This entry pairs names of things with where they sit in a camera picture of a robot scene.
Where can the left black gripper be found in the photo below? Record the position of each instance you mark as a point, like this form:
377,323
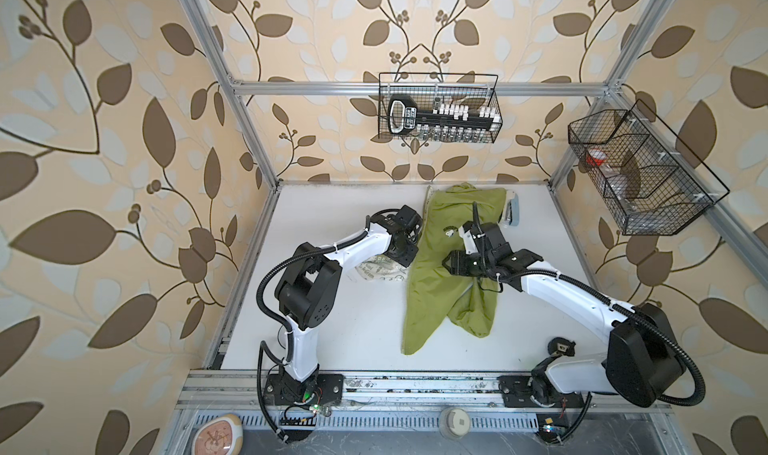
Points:
409,256

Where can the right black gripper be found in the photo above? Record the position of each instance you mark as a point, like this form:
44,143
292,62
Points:
455,265

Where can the green jacket with cartoon print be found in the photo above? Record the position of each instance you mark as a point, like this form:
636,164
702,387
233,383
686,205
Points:
444,281

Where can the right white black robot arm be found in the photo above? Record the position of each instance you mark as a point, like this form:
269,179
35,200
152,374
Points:
641,360

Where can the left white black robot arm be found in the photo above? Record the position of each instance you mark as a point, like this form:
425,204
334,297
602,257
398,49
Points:
299,294

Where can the grey stapler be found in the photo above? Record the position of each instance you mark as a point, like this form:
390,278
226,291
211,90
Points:
512,211

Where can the black rack of vials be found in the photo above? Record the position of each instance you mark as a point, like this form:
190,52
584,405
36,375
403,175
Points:
440,120

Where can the red capped bottle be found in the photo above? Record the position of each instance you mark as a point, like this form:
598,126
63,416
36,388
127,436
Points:
595,158

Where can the round white puck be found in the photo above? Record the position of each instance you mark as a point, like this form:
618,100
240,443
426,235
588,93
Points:
454,423

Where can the pink white round toy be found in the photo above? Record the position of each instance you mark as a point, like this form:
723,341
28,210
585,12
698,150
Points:
221,436

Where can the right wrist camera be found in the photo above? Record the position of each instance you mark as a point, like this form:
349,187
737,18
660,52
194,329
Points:
465,232

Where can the black wire basket back wall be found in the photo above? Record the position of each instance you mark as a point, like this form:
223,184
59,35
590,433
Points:
466,89

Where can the black wire basket wall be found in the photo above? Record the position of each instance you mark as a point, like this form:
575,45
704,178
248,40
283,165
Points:
654,182
466,89

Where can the black wire basket right wall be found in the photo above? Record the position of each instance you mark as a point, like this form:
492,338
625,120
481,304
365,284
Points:
654,182

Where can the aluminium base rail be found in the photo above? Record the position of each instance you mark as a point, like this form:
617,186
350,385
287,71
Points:
411,391

